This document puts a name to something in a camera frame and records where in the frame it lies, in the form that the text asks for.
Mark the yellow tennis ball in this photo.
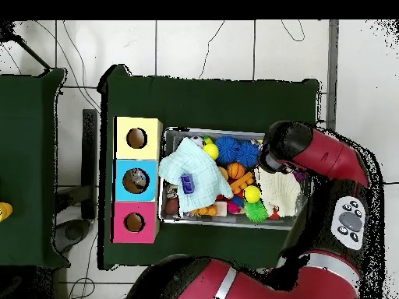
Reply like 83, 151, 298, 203
202, 142, 220, 160

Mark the silver wire mesh bin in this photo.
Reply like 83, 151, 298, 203
157, 126, 309, 232

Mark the small orange basketball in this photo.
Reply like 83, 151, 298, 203
226, 162, 246, 181

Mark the blue spiky rubber ball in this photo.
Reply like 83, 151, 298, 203
214, 135, 241, 165
235, 140, 261, 168

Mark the dark green table cloth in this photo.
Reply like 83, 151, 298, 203
97, 64, 320, 271
0, 67, 71, 269

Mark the blue plastic building block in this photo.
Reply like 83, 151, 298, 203
179, 173, 196, 195

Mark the clear packet with blue print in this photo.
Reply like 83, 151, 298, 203
129, 168, 150, 189

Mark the grey metal post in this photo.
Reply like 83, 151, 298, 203
325, 19, 340, 130

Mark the yellow toy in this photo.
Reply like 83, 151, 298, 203
0, 202, 14, 223

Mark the wooden box with three holes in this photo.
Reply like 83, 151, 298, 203
110, 116, 164, 244

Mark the mint green waffle cloth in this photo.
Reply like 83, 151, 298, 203
157, 136, 234, 217

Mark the black rod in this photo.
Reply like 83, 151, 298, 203
10, 32, 53, 71

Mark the cream waffle cloth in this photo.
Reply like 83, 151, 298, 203
254, 168, 302, 219

